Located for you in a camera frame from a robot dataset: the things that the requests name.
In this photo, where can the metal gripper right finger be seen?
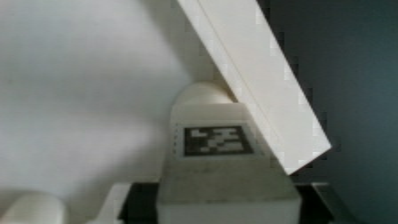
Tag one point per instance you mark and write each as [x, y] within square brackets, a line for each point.
[324, 209]

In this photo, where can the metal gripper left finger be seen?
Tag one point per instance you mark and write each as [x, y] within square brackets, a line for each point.
[128, 207]

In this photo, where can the white leg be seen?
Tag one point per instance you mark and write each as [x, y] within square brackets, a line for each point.
[224, 186]

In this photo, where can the white square table top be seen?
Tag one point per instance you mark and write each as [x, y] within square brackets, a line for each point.
[100, 58]

